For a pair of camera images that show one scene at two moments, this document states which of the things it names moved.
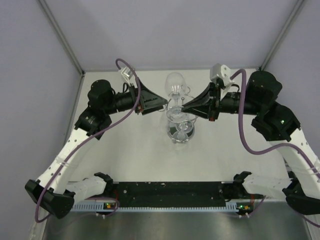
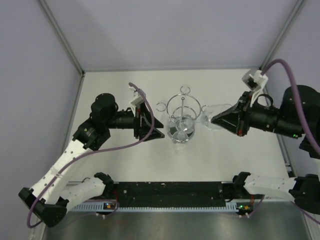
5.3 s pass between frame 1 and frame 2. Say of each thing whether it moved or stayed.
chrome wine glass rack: stayed
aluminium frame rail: stayed
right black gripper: moved
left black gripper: moved
